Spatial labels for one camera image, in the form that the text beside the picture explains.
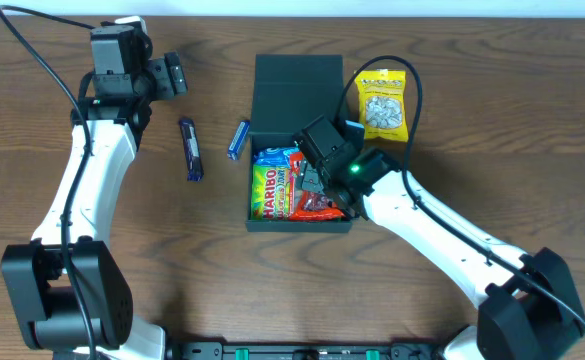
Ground blue Eclipse mint tin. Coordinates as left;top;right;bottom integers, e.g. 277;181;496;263
227;120;250;161

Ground dark green open box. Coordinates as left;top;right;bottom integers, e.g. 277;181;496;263
245;53;353;234

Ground blue Oreo cookie pack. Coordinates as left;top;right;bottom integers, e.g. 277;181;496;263
254;147;299;168

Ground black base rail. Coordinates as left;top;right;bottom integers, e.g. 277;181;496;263
164;341;442;360

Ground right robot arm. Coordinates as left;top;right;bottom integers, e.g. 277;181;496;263
294;117;585;359

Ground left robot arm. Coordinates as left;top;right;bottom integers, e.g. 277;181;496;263
1;16;187;359

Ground red Hacks candy bag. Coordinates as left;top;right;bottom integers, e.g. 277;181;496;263
288;151;343;222

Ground Haribo worms gummy bag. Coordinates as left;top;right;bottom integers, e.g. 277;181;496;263
251;165;295;220

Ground dark blue chocolate bar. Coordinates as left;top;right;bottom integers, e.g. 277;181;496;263
178;117;204;182

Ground yellow Hacks candy bag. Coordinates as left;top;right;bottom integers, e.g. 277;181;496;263
355;69;408;142

